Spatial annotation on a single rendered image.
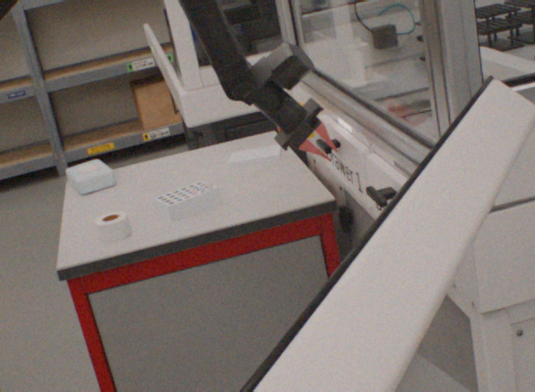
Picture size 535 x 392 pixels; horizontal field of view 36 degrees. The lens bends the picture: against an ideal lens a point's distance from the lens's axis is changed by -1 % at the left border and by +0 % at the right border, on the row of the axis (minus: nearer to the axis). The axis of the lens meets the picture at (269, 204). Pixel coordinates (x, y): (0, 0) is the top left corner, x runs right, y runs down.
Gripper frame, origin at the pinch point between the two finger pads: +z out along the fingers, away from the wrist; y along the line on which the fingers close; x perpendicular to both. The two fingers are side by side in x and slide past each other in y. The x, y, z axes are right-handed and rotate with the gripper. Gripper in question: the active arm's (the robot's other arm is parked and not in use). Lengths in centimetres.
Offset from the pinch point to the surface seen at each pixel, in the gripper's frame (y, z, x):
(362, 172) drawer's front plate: 1.3, 2.6, -10.6
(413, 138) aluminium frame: 10.1, -4.6, -31.2
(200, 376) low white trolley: -55, 19, 14
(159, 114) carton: -58, 49, 370
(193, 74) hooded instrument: -10, -12, 83
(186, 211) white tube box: -29.9, -5.6, 23.7
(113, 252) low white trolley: -43.9, -14.4, 13.9
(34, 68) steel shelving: -84, -27, 360
